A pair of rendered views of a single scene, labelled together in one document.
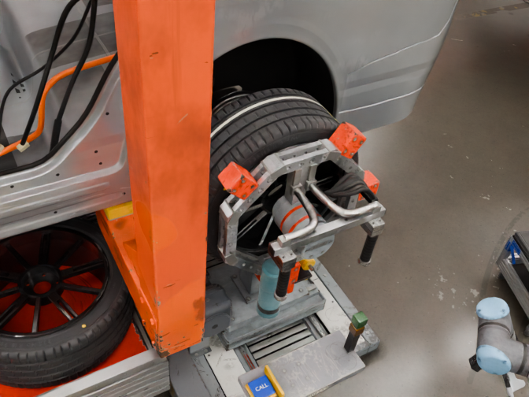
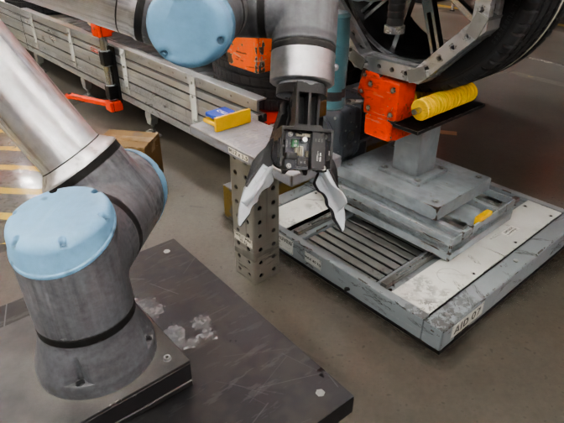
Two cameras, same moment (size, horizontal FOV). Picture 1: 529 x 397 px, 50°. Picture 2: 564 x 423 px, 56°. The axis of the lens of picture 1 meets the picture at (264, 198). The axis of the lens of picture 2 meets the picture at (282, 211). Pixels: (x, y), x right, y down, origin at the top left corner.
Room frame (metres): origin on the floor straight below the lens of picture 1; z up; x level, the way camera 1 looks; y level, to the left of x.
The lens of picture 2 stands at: (0.93, -1.50, 0.99)
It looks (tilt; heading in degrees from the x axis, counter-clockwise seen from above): 31 degrees down; 83
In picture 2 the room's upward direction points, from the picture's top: straight up
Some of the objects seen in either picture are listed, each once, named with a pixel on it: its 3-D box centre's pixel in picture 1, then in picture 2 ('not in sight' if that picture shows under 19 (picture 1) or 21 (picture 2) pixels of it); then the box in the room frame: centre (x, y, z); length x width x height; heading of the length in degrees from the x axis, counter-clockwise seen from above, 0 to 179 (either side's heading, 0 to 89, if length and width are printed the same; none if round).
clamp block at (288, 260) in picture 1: (282, 254); not in sight; (1.14, -0.08, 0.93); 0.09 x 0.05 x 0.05; 34
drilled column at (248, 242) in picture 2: not in sight; (255, 212); (1.01, -0.19, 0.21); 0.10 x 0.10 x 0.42; 34
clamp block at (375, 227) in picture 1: (370, 220); not in sight; (1.34, -0.36, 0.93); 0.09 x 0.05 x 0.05; 34
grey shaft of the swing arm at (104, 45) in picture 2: not in sight; (107, 62); (0.39, 1.20, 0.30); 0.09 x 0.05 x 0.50; 124
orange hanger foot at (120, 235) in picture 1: (136, 232); not in sight; (1.35, 0.44, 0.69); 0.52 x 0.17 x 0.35; 34
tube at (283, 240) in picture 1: (292, 206); not in sight; (1.25, -0.09, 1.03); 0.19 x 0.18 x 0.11; 34
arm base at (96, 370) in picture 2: not in sight; (91, 331); (0.70, -0.84, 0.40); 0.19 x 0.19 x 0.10
